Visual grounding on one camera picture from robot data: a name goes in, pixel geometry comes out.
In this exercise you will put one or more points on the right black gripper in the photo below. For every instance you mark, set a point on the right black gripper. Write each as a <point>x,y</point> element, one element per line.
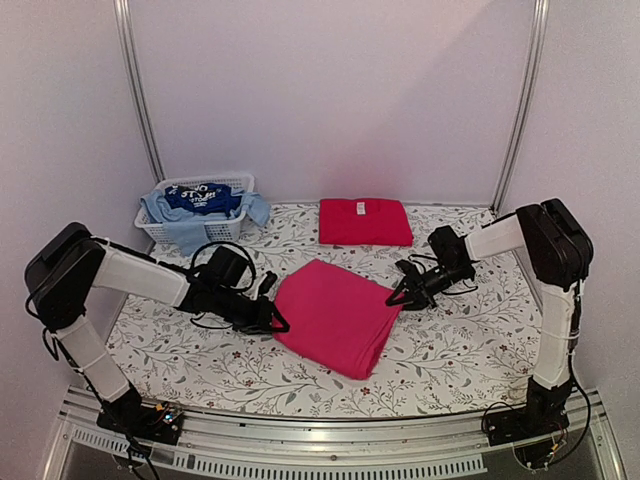
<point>416,289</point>

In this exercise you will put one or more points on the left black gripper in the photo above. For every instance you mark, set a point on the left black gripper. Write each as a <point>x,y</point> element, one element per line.
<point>260,318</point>

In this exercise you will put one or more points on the pink garment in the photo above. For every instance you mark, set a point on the pink garment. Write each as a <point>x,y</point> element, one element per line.
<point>337,318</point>

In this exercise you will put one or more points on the red t-shirt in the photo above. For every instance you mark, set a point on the red t-shirt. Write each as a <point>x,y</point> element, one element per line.
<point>384,224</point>

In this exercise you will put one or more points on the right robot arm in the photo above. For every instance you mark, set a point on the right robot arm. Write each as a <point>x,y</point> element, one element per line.
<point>560,253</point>

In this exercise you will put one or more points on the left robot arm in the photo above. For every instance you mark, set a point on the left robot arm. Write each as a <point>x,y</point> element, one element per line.
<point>60,278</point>

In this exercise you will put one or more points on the white plastic laundry basket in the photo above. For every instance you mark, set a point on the white plastic laundry basket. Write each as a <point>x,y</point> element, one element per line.
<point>225,230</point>

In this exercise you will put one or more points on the light blue cloth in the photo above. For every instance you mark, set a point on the light blue cloth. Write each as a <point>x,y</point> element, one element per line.
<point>185,230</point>

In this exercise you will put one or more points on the dark blue garment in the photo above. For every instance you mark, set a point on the dark blue garment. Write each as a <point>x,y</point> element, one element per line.
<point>204,198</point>

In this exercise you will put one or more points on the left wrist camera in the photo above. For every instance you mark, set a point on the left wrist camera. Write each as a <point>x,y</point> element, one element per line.
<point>267,282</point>

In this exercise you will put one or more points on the front aluminium rail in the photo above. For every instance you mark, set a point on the front aluminium rail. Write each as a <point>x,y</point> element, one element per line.
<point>232,445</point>

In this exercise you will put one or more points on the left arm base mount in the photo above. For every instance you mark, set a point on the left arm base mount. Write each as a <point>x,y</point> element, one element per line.
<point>128,415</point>

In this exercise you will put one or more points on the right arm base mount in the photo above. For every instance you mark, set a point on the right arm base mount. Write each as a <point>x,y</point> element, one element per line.
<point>543,413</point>

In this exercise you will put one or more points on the right aluminium frame post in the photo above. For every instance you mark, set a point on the right aluminium frame post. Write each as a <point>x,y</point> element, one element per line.
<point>525,99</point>

